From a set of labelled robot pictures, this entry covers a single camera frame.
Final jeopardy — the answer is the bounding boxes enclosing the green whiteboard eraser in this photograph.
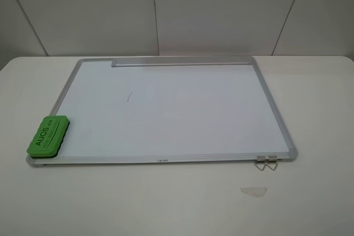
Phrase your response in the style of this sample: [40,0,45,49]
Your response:
[27,116,70,159]

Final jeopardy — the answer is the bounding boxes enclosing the clear tape piece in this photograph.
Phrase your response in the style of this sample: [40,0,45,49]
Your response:
[240,187,267,198]

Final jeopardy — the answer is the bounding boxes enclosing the metal hanging clip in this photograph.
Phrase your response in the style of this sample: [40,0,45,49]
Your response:
[265,155,278,171]
[254,156,267,171]

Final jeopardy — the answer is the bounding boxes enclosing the right metal hanging clip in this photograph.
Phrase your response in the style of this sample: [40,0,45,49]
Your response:
[265,155,278,171]

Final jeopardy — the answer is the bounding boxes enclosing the left metal hanging clip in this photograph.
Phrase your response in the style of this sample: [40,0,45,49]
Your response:
[254,156,267,171]

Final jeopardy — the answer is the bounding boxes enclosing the white aluminium-framed whiteboard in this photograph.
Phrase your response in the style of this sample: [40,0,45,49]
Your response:
[26,56,298,167]

